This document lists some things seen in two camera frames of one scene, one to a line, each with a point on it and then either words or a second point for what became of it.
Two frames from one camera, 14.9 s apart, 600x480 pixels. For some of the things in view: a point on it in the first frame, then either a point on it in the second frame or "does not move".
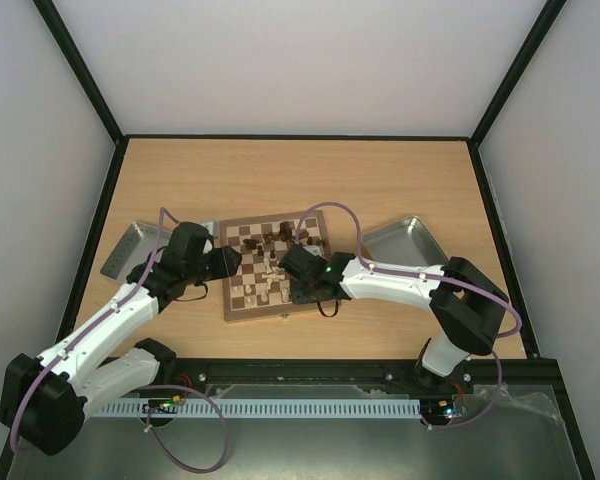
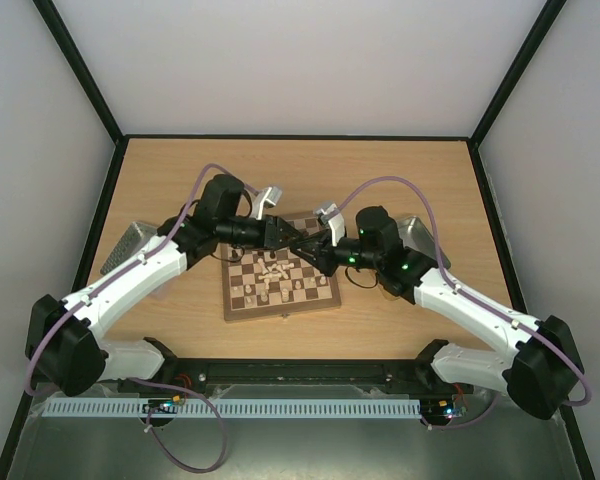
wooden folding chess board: x=261 y=288 does not move
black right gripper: x=291 y=263 -> x=325 y=252
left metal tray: x=134 y=250 does not move
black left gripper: x=226 y=266 -> x=273 y=227
